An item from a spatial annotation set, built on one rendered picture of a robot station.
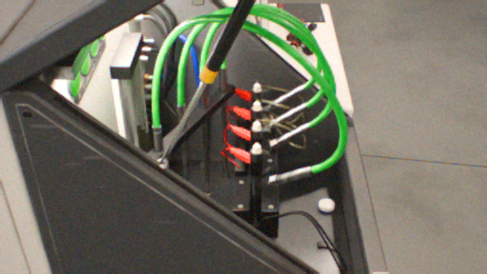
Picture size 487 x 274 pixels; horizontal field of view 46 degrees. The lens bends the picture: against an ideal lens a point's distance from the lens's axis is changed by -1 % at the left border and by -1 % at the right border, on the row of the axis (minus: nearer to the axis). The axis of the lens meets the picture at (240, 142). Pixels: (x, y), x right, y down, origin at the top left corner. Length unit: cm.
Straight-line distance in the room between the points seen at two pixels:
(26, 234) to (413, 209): 211
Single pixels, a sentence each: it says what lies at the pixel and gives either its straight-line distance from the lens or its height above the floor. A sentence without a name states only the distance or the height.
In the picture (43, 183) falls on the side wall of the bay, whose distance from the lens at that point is 83.
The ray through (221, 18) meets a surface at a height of 142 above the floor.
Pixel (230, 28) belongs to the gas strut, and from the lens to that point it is 67.
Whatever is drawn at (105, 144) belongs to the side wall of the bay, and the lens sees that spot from 76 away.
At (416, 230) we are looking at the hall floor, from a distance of 267.
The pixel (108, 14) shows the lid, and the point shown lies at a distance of 64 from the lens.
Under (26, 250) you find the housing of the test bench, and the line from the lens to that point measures 93.
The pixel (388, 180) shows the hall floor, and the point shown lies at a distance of 290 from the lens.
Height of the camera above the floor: 181
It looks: 37 degrees down
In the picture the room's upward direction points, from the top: straight up
